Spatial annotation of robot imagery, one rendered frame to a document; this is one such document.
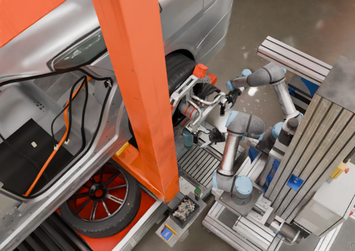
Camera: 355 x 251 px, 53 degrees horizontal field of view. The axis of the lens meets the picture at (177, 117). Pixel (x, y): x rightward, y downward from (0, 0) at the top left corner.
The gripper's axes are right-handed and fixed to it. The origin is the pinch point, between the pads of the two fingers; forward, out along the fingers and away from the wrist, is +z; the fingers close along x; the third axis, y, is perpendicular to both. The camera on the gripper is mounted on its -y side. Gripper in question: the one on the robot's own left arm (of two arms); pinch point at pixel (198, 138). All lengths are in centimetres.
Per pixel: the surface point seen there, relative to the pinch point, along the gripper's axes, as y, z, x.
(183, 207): 26, 16, -45
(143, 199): 56, 50, -26
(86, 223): 33, 92, -49
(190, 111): -7.4, 4.2, 19.9
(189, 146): 28.7, 6.3, 7.9
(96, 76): -73, 61, 9
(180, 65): -33, 9, 44
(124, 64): -135, 33, -36
